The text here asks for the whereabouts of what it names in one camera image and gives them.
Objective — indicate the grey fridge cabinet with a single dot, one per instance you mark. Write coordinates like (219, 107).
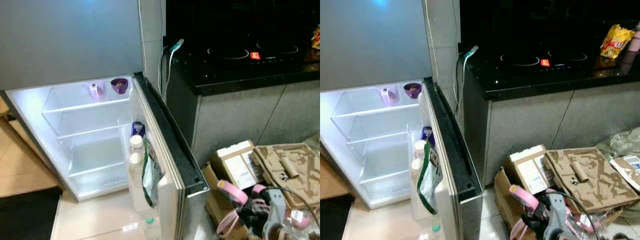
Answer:
(85, 140)
(375, 150)

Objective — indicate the open brown cardboard carton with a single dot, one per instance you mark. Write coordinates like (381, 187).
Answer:
(504, 207)
(214, 202)

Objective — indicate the cardboard box with white label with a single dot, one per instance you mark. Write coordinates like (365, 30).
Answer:
(529, 170)
(235, 165)

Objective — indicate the brown moulded pulp tray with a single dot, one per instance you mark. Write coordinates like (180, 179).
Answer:
(595, 180)
(295, 170)

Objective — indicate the black floor mat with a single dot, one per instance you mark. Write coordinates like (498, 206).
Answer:
(25, 215)
(334, 217)

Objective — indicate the grey kitchen cabinets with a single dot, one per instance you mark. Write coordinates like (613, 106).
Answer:
(550, 125)
(250, 120)

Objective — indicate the green-cap water bottle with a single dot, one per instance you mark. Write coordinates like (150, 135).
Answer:
(436, 232)
(150, 229)

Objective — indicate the flat box with white label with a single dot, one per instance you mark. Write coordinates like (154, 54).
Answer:
(629, 167)

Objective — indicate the green and white food bag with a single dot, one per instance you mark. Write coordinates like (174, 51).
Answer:
(430, 177)
(150, 175)

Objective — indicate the grey-green sack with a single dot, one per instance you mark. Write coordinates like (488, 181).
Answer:
(625, 142)

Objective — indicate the dark blue chocolate bar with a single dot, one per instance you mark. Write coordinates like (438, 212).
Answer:
(137, 130)
(428, 135)

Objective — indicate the black kitchen countertop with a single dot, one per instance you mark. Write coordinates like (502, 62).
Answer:
(240, 75)
(540, 80)

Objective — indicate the black induction hob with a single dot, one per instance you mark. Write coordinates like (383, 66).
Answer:
(250, 52)
(545, 59)

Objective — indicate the purple bowl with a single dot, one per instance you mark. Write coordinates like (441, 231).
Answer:
(119, 85)
(412, 90)

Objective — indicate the pink cup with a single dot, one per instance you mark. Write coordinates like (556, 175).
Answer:
(388, 96)
(96, 91)

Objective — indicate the yellow snack bag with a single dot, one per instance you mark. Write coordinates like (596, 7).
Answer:
(615, 42)
(316, 40)

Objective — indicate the pink bottle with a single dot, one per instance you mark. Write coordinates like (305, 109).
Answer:
(636, 40)

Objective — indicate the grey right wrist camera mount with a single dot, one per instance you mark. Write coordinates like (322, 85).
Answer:
(276, 220)
(555, 220)

